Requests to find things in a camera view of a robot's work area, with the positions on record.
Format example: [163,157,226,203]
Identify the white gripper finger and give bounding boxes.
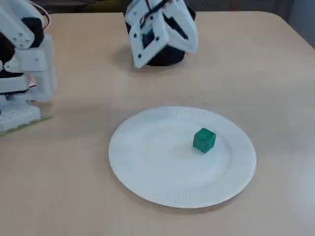
[163,0,199,55]

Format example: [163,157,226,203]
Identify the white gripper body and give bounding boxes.
[157,0,183,15]

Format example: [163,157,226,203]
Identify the green cube block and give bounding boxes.
[192,127,217,154]

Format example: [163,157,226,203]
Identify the white paper plate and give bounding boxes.
[108,105,257,209]

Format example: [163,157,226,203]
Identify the red servo wire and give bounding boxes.
[27,0,52,31]

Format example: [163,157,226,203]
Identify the yellow-green base plate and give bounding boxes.
[0,115,54,135]

